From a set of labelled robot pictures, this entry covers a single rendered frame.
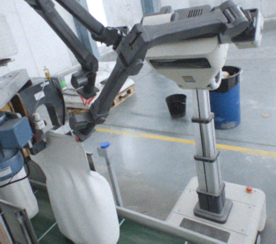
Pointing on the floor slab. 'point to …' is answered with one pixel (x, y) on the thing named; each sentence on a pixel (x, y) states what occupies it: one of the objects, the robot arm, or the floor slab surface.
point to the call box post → (114, 181)
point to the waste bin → (227, 99)
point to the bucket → (177, 105)
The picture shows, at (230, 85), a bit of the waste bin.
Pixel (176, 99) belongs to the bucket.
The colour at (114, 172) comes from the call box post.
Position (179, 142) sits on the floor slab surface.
